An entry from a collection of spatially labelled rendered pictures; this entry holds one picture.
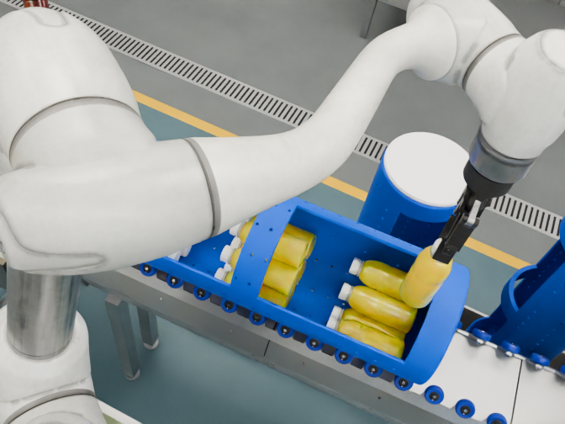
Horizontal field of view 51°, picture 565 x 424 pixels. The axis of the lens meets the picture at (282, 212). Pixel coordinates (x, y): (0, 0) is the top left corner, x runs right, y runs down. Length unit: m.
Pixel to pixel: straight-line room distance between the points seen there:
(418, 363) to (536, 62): 0.71
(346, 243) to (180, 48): 2.36
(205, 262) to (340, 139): 0.94
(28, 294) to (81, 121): 0.38
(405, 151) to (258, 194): 1.22
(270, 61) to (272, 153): 3.02
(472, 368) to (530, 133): 0.87
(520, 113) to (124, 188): 0.50
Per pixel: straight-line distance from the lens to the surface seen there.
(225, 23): 3.83
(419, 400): 1.49
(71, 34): 0.64
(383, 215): 1.76
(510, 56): 0.82
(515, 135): 0.82
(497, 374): 1.59
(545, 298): 1.97
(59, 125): 0.55
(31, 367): 1.02
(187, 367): 2.42
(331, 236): 1.48
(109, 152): 0.53
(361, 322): 1.41
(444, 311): 1.25
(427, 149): 1.79
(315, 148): 0.60
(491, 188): 0.91
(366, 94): 0.69
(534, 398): 1.61
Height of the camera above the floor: 2.25
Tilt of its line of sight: 53 degrees down
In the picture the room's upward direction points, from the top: 12 degrees clockwise
